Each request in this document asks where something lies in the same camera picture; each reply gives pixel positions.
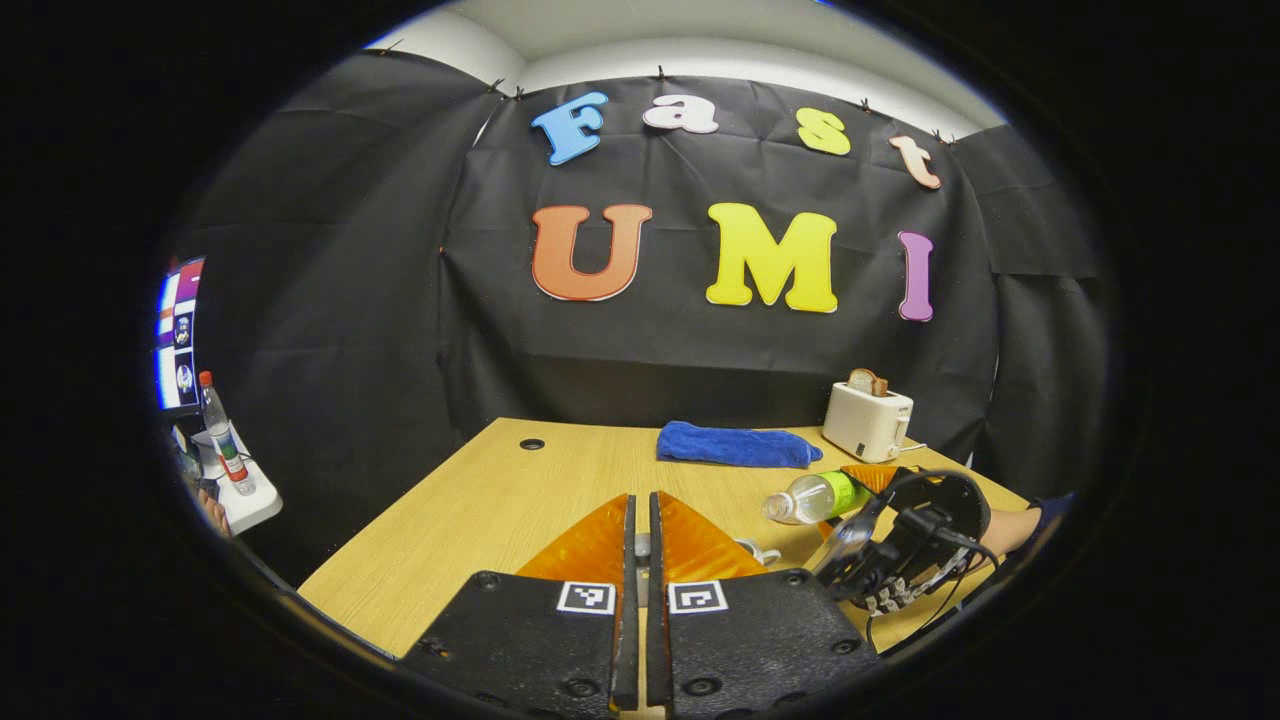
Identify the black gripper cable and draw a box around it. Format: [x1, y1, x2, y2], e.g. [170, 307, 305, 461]
[865, 525, 1001, 651]

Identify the computer monitor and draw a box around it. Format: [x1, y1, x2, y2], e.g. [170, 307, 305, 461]
[153, 256, 207, 413]

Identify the red cap plastic bottle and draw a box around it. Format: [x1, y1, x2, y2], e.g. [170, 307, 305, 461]
[197, 371, 258, 498]

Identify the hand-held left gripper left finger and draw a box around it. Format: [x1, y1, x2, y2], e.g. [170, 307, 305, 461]
[400, 492, 641, 720]

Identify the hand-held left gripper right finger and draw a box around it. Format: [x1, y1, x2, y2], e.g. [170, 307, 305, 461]
[645, 490, 886, 720]

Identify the blue towel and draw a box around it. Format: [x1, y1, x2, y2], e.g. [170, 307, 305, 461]
[656, 420, 824, 470]

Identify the white side table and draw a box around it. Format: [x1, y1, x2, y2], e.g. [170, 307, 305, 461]
[188, 425, 285, 537]

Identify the white toaster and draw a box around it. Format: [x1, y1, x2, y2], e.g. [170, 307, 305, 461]
[822, 381, 915, 464]

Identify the green label water bottle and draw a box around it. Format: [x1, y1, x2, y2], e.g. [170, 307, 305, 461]
[762, 470, 873, 526]

